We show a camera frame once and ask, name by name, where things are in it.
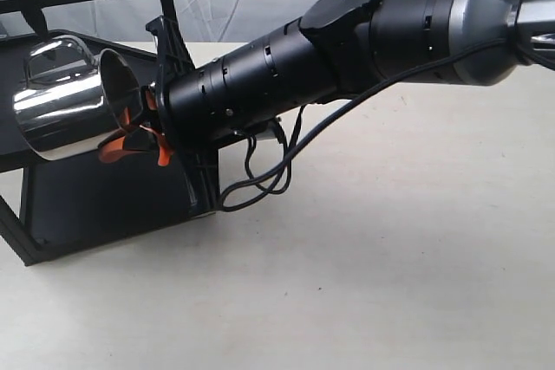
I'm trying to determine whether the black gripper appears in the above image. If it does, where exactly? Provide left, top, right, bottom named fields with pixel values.
left=98, top=16, right=217, bottom=214

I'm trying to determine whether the stainless steel mug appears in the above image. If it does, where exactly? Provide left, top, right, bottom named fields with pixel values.
left=12, top=35, right=140, bottom=161

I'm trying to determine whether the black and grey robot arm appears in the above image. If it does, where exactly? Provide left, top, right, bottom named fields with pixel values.
left=99, top=0, right=554, bottom=212

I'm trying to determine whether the black tiered shelf rack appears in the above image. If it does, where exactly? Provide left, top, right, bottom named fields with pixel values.
left=1, top=0, right=203, bottom=265

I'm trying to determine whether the black hook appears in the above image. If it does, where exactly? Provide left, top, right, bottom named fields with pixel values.
left=15, top=0, right=50, bottom=42

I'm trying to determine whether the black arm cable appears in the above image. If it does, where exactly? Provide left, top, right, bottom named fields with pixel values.
left=220, top=31, right=555, bottom=211

